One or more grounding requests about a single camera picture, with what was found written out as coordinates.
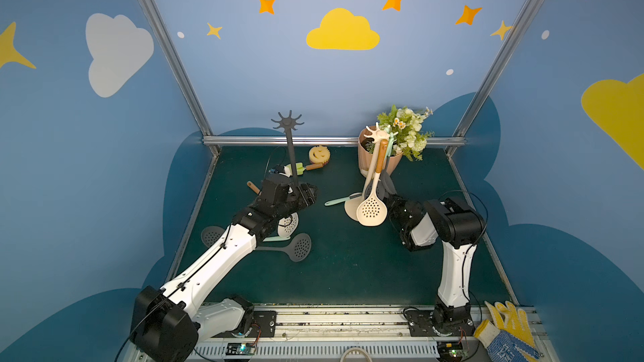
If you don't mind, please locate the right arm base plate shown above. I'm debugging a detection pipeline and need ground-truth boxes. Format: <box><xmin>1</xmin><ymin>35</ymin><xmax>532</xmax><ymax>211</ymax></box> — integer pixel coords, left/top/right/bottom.
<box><xmin>402</xmin><ymin>308</ymin><xmax>475</xmax><ymax>337</ymax></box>

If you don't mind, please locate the grey skimmer mint handle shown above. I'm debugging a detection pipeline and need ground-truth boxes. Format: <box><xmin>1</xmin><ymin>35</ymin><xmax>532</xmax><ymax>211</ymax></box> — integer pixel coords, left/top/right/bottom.
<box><xmin>256</xmin><ymin>233</ymin><xmax>312</xmax><ymax>262</ymax></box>
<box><xmin>324</xmin><ymin>193</ymin><xmax>362</xmax><ymax>207</ymax></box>
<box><xmin>377</xmin><ymin>157</ymin><xmax>397</xmax><ymax>203</ymax></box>

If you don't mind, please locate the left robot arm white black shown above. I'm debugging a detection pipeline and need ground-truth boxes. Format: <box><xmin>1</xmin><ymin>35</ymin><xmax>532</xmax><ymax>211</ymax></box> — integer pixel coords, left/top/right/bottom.
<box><xmin>128</xmin><ymin>174</ymin><xmax>319</xmax><ymax>361</ymax></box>

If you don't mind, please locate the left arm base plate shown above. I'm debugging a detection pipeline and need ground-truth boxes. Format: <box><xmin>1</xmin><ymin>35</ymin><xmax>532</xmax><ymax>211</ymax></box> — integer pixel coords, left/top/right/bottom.
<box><xmin>216</xmin><ymin>310</ymin><xmax>278</xmax><ymax>339</ymax></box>

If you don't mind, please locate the yellow blue work glove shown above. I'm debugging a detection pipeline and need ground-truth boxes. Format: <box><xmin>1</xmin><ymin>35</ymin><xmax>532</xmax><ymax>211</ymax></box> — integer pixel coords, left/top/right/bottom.
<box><xmin>474</xmin><ymin>301</ymin><xmax>540</xmax><ymax>362</ymax></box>

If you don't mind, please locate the yellow smiley sponge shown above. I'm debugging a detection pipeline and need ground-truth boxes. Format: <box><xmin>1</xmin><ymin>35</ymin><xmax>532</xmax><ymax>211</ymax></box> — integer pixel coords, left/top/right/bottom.
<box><xmin>309</xmin><ymin>146</ymin><xmax>330</xmax><ymax>165</ymax></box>

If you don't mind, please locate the grey skimmer far left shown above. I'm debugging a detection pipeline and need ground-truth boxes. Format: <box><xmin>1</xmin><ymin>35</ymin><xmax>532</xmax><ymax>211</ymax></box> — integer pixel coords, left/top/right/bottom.
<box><xmin>201</xmin><ymin>226</ymin><xmax>225</xmax><ymax>248</ymax></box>

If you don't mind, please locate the pink pot with flowers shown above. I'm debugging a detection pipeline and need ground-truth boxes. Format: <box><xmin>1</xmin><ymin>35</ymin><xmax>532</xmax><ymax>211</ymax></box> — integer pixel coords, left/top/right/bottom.
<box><xmin>377</xmin><ymin>105</ymin><xmax>434</xmax><ymax>174</ymax></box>

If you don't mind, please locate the dark grey utensil rack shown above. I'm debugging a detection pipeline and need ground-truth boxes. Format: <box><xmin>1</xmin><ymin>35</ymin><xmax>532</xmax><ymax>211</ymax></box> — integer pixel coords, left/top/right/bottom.
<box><xmin>272</xmin><ymin>111</ymin><xmax>303</xmax><ymax>188</ymax></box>

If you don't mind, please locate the cream skimmer wooden handle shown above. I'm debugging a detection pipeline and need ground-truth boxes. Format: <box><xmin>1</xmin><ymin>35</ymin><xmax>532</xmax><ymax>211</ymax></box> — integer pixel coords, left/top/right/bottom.
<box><xmin>357</xmin><ymin>139</ymin><xmax>388</xmax><ymax>227</ymax></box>
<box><xmin>266</xmin><ymin>213</ymin><xmax>300</xmax><ymax>241</ymax></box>

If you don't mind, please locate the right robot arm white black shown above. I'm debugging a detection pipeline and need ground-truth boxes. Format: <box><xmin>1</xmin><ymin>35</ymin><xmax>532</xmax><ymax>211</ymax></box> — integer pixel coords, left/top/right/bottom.
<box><xmin>386</xmin><ymin>194</ymin><xmax>486</xmax><ymax>336</ymax></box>

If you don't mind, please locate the cream utensil rack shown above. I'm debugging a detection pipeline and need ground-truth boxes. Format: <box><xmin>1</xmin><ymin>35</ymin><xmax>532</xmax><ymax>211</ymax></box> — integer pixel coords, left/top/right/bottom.
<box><xmin>345</xmin><ymin>122</ymin><xmax>396</xmax><ymax>222</ymax></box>

